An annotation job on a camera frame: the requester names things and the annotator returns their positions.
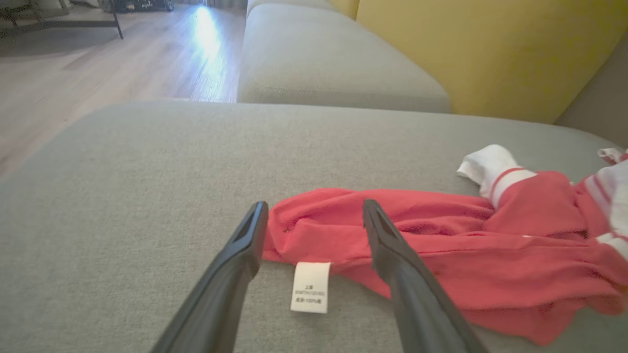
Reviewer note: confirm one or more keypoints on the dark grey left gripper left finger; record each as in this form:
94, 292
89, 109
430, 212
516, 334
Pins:
221, 294

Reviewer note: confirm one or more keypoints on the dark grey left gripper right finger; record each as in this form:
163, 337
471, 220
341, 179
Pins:
412, 299

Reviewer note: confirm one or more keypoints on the red shirt with striped collar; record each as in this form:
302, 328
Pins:
490, 255

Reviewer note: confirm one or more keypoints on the red shorts with white trim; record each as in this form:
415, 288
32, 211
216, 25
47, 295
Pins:
611, 154

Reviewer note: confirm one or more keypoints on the large grey sofa chaise cushion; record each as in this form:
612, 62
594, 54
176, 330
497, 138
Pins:
147, 196

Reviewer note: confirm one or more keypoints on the grey sofa seat cushion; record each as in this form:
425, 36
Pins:
289, 4
319, 63

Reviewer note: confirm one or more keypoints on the yellow sofa backrest cushion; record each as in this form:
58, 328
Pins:
346, 6
490, 54

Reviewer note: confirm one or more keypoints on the coffee table with black legs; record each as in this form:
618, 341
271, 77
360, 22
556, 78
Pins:
59, 22

